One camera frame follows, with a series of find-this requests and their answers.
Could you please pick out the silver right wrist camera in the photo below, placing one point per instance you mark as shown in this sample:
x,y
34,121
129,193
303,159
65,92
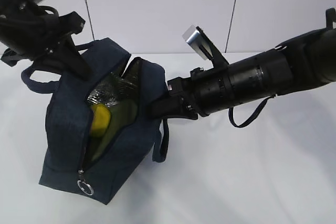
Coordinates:
x,y
204,47

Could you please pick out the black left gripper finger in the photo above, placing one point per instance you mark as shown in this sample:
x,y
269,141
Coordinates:
x,y
73,60

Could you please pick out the green cucumber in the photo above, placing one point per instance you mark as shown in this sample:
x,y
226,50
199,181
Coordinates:
x,y
122,115

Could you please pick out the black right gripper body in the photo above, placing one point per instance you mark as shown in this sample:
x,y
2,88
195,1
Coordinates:
x,y
202,93

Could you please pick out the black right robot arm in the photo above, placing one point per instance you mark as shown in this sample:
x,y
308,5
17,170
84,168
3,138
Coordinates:
x,y
302,63

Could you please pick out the yellow lemon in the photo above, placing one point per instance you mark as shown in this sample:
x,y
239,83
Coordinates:
x,y
101,120

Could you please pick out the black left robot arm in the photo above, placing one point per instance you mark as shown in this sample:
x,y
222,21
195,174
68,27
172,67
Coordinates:
x,y
48,65

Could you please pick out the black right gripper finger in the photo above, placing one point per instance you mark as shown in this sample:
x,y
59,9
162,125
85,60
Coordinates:
x,y
171,108

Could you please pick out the dark blue lunch bag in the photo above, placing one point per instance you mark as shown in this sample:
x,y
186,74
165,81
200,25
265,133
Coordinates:
x,y
116,76

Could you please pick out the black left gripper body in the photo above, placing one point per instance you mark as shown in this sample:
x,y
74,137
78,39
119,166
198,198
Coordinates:
x,y
36,33

